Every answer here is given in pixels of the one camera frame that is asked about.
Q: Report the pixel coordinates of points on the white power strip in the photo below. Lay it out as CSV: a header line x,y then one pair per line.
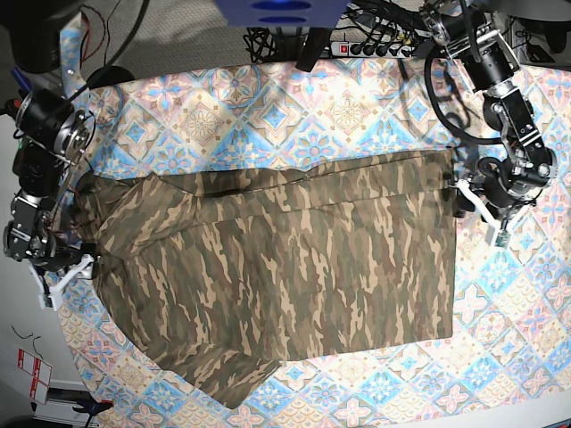
x,y
346,49

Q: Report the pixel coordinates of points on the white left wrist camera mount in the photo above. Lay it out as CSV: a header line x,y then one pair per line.
x,y
497,235

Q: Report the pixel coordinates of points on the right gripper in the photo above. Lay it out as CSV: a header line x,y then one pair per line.
x,y
63,259

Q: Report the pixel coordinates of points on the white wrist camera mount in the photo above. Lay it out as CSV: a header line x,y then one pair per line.
x,y
51,295
497,235

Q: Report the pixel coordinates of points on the black blue bottom clamp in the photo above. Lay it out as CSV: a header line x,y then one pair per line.
x,y
91,407

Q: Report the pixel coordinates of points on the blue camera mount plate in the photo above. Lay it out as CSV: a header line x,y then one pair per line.
x,y
282,13

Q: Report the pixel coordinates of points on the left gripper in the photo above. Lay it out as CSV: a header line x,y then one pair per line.
x,y
503,193

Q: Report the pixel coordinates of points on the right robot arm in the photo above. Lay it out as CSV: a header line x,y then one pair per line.
x,y
51,124

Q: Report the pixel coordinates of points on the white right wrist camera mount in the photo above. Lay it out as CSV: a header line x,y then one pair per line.
x,y
51,295

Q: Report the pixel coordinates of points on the red white label tag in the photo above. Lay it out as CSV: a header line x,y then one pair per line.
x,y
38,374

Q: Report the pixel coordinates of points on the camouflage T-shirt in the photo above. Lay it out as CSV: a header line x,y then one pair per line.
x,y
223,276

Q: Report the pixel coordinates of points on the black round base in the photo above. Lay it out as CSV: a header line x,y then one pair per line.
x,y
113,76

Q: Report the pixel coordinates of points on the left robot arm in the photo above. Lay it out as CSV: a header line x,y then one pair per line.
x,y
461,31

